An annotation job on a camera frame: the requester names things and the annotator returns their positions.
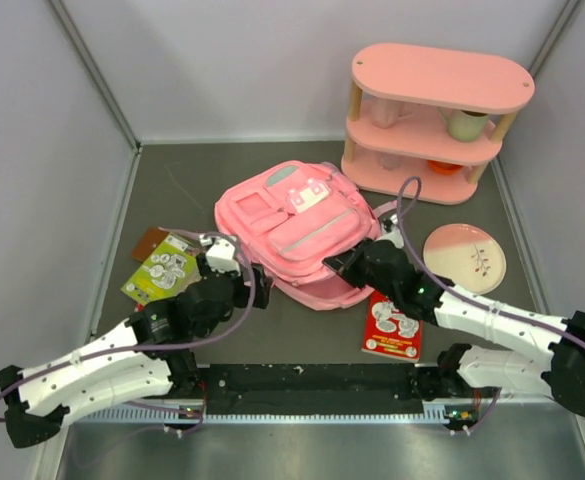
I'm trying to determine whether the pink student backpack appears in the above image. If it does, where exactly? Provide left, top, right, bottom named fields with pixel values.
left=214, top=160, right=390, bottom=311

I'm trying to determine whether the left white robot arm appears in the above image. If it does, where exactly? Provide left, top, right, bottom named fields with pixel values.
left=0, top=254, right=273, bottom=449

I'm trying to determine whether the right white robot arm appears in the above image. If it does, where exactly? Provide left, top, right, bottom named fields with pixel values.
left=323, top=239, right=585, bottom=417

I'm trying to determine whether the green paperback book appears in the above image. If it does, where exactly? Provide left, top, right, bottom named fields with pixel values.
left=121, top=233, right=200, bottom=306

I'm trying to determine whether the red paperback book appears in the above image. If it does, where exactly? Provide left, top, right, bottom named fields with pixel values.
left=361, top=291, right=423, bottom=363

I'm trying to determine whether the pink white floral plate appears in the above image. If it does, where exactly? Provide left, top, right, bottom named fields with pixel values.
left=422, top=223, right=507, bottom=295

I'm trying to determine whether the brown leather card wallet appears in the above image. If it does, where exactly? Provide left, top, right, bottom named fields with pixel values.
left=130, top=227, right=168, bottom=262

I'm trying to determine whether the clear glass on shelf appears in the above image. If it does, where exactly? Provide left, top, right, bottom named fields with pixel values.
left=378, top=153, right=402, bottom=171

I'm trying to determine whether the orange bowl on shelf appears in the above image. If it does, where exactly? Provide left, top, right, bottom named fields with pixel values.
left=427, top=160, right=464, bottom=176

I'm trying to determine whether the pink three-tier shelf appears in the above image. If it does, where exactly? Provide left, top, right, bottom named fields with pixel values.
left=341, top=43, right=535, bottom=205

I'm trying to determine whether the pink cup on shelf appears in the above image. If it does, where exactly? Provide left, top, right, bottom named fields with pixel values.
left=370, top=97, right=403, bottom=129

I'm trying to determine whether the green mug on shelf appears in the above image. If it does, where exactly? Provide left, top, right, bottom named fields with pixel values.
left=438, top=107, right=490, bottom=143

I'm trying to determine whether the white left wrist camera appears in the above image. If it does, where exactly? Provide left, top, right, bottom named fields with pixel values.
left=199, top=234, right=240, bottom=273

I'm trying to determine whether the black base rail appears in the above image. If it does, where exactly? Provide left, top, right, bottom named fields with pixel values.
left=161, top=362, right=478, bottom=416

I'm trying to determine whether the grey slotted cable duct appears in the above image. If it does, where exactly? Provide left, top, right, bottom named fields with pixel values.
left=77, top=400, right=460, bottom=425

